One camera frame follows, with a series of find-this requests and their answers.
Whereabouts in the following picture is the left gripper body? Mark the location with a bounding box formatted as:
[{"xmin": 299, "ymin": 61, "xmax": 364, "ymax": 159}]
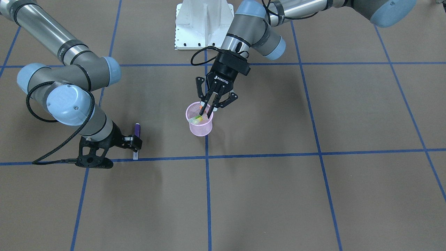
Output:
[{"xmin": 206, "ymin": 50, "xmax": 251, "ymax": 91}]

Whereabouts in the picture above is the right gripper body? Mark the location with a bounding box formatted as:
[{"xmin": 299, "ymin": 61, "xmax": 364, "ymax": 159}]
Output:
[{"xmin": 76, "ymin": 124, "xmax": 124, "ymax": 169}]

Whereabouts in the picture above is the purple highlighter pen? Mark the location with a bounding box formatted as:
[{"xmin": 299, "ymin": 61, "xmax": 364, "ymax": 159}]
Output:
[{"xmin": 133, "ymin": 123, "xmax": 141, "ymax": 160}]

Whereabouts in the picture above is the yellow highlighter pen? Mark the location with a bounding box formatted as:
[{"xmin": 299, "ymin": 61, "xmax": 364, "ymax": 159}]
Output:
[{"xmin": 191, "ymin": 116, "xmax": 203, "ymax": 125}]

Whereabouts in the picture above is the green highlighter pen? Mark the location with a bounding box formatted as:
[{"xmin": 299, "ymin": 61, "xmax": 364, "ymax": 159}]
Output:
[{"xmin": 188, "ymin": 116, "xmax": 200, "ymax": 123}]

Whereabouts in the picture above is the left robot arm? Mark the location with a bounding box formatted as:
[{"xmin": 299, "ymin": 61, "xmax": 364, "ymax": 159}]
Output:
[{"xmin": 196, "ymin": 0, "xmax": 417, "ymax": 117}]

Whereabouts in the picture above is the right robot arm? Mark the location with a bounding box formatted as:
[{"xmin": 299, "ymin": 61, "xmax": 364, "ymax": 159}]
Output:
[{"xmin": 1, "ymin": 0, "xmax": 142, "ymax": 169}]

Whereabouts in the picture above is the pink mesh pen holder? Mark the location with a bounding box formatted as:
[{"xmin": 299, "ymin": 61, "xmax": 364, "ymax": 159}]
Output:
[{"xmin": 185, "ymin": 102, "xmax": 214, "ymax": 136}]

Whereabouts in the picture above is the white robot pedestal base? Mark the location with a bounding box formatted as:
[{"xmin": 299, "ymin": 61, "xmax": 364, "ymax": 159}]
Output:
[{"xmin": 174, "ymin": 0, "xmax": 234, "ymax": 50}]

